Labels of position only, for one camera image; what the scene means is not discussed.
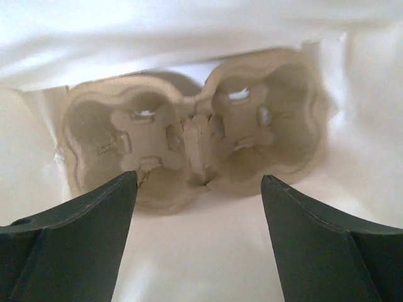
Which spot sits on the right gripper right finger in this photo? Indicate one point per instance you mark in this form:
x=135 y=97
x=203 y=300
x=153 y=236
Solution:
x=325 y=254

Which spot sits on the single cardboard cup carrier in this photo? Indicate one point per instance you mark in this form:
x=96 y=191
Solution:
x=258 y=114

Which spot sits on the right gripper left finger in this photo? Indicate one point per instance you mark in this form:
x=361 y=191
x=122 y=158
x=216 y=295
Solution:
x=71 y=252

